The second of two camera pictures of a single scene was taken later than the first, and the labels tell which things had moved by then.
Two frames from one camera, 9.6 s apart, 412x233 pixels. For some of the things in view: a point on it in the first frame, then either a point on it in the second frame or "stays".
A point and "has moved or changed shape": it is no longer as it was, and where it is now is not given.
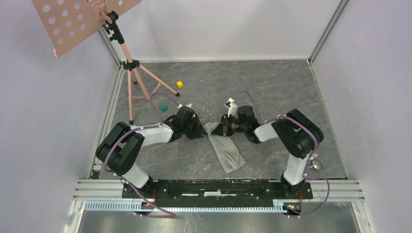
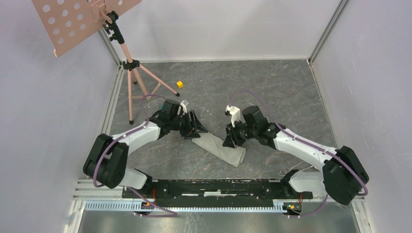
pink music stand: x=69 y=23 stays
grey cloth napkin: x=226 y=148 has moved or changed shape
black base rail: x=217 y=193 stays
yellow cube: x=180 y=84 stays
